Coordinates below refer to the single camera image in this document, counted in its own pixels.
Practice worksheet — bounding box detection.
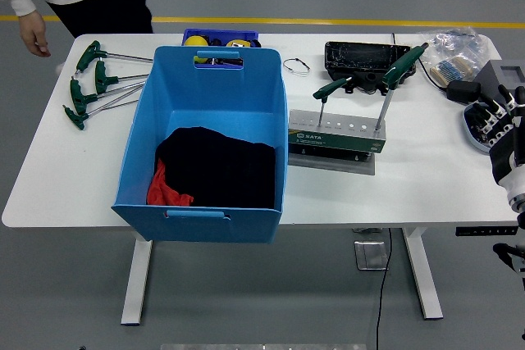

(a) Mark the thin wire loop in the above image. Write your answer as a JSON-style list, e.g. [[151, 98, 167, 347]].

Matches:
[[282, 57, 312, 78]]

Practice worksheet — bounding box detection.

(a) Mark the oval blue white device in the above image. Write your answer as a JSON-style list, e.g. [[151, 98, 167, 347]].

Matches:
[[462, 103, 500, 155]]

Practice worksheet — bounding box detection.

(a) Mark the white table leg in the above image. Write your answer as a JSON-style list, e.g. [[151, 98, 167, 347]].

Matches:
[[401, 226, 444, 320], [121, 239, 153, 326]]

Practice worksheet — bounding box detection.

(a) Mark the black table control panel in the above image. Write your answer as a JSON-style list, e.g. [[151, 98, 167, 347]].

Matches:
[[454, 225, 519, 238]]

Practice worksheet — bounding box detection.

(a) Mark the red cloth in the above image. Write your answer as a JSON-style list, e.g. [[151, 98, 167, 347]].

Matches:
[[146, 159, 194, 207]]

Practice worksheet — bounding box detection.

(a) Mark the black cloth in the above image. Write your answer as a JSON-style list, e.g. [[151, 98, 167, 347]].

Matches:
[[154, 126, 276, 210]]

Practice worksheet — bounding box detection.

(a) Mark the large green T-handle hex wrench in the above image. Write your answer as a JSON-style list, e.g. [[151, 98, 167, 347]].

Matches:
[[375, 43, 430, 130]]

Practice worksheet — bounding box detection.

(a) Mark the metal floor plate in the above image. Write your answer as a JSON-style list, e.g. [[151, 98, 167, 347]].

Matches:
[[354, 240, 390, 271]]

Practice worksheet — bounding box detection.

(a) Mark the black floor cable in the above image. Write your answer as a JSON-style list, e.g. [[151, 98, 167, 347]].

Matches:
[[375, 227, 393, 350]]

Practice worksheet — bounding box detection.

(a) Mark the thin black adapter cable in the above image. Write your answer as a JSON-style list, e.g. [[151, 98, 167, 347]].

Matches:
[[391, 32, 449, 91]]

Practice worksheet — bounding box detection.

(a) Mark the small green T-handle hex wrench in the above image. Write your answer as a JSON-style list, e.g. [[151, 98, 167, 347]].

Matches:
[[312, 76, 354, 129]]

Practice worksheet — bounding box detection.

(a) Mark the black power adapter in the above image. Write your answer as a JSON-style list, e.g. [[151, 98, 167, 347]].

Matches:
[[445, 80, 482, 104]]

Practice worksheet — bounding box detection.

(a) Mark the resistor tape bundle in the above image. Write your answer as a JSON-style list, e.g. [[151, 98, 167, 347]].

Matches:
[[429, 57, 479, 85]]

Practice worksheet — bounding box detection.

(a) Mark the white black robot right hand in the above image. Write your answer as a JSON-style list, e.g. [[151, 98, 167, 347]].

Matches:
[[464, 84, 525, 203]]

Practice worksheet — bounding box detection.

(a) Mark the small dark blue bin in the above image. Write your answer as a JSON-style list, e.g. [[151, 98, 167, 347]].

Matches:
[[181, 28, 261, 68]]

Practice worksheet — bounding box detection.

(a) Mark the large light blue plastic box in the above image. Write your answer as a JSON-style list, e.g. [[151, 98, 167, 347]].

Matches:
[[111, 45, 288, 244]]

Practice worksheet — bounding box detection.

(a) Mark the grey box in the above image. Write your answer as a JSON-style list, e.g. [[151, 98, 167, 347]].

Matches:
[[475, 59, 525, 99]]

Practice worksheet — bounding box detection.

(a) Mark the person's right hand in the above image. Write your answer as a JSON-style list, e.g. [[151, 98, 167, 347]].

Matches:
[[20, 10, 53, 58]]

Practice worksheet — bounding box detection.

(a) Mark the green grey wrench stand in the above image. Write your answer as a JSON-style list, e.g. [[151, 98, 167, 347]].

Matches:
[[286, 108, 388, 175]]

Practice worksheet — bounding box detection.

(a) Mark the clear bag of blue parts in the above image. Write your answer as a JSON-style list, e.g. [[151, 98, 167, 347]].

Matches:
[[418, 28, 493, 65]]

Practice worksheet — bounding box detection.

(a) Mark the black plastic housing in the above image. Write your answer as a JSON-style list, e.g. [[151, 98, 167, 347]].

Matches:
[[324, 41, 419, 96]]

